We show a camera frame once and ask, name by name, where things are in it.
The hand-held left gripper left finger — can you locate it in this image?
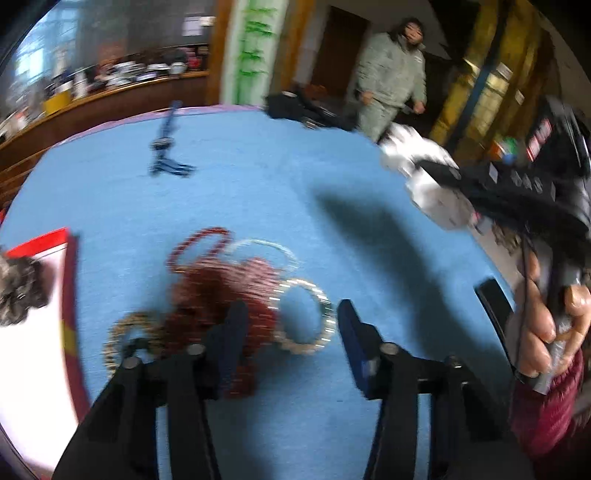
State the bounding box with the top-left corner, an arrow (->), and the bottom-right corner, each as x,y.
53,300 -> 252,480

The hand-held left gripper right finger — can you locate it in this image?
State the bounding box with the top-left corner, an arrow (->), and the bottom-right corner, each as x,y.
336,299 -> 536,480

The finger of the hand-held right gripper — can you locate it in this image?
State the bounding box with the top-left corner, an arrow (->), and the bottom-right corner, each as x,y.
417,158 -> 464,186

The white pearl bracelet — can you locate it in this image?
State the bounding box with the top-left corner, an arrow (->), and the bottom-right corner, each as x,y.
272,278 -> 335,357

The red dotted scrunchie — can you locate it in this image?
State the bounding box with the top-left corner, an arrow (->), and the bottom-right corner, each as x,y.
164,256 -> 282,400

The leopard print hair tie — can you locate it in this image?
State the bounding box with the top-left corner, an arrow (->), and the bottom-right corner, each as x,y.
102,311 -> 160,372

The red box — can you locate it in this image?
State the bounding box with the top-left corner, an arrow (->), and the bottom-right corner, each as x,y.
0,226 -> 93,467

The person's right forearm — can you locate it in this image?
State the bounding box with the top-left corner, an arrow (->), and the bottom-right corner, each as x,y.
510,351 -> 591,462

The person's right hand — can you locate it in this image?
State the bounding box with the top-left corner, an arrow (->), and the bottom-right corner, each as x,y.
518,256 -> 591,379

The white crumpled cloth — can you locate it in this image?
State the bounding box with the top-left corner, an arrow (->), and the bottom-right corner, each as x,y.
381,124 -> 476,232

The black flat object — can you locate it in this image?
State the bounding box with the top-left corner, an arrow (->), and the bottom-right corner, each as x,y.
475,278 -> 514,354

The blue tablecloth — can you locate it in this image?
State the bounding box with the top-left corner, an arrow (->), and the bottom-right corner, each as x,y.
0,104 -> 513,480

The black bag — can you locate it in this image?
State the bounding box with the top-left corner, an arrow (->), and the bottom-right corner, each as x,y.
267,90 -> 358,132

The grey sheer scrunchie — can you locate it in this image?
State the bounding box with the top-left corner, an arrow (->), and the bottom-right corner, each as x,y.
0,255 -> 49,326

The bamboo painted panel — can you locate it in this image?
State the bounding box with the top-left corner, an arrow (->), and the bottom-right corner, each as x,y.
221,0 -> 298,106

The wooden counter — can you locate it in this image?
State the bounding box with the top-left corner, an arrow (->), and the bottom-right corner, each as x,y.
0,71 -> 211,195

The clutter of small items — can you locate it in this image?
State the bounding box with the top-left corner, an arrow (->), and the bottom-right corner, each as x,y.
46,44 -> 211,100

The glass window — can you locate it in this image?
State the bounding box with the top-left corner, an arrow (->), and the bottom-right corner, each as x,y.
4,0 -> 218,100

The light blue bead bracelet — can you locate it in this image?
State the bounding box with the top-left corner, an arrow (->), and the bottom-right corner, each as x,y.
224,239 -> 301,273

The golden frame panel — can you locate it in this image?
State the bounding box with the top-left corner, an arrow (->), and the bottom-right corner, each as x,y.
436,0 -> 548,155

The red bead bracelet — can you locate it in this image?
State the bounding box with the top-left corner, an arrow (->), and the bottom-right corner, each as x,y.
167,227 -> 234,275

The blue lanyard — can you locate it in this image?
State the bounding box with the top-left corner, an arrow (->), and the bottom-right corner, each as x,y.
148,100 -> 197,178

